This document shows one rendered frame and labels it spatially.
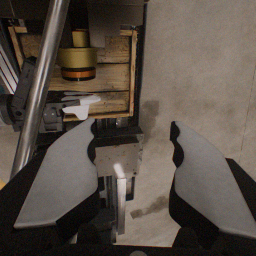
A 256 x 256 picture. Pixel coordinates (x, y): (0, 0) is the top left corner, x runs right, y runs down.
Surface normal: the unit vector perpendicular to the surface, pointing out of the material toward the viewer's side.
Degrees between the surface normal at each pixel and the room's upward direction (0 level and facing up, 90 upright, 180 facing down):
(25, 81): 0
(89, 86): 0
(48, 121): 0
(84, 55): 23
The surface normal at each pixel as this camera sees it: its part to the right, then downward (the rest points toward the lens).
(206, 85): 0.22, 0.50
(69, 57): -0.07, 0.51
